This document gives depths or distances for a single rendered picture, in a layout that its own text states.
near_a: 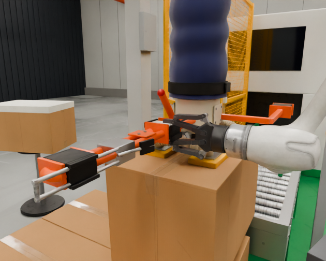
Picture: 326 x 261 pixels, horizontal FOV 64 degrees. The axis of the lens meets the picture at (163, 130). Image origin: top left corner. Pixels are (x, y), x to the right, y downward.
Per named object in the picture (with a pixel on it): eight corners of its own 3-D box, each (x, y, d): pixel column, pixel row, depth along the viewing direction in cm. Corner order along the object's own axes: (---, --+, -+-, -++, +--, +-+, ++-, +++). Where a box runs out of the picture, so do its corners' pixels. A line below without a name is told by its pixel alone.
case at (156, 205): (182, 195, 149) (182, 127, 139) (254, 214, 129) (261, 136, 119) (110, 262, 99) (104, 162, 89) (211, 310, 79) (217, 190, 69)
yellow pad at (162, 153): (183, 134, 126) (183, 124, 124) (203, 136, 120) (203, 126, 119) (142, 154, 98) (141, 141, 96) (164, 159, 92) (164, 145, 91)
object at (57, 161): (74, 167, 58) (72, 146, 57) (98, 174, 54) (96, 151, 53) (39, 182, 51) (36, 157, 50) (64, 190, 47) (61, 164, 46)
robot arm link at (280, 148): (242, 161, 62) (251, 167, 73) (318, 175, 54) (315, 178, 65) (250, 117, 63) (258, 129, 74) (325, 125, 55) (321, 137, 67)
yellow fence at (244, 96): (237, 163, 373) (248, 4, 325) (245, 164, 368) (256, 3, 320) (208, 197, 275) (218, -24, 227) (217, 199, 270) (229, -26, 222)
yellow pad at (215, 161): (221, 139, 116) (222, 128, 115) (244, 142, 111) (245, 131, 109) (187, 163, 88) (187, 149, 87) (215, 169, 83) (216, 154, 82)
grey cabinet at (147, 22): (151, 51, 236) (151, 16, 229) (157, 51, 233) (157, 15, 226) (139, 50, 219) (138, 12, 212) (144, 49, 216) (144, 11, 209)
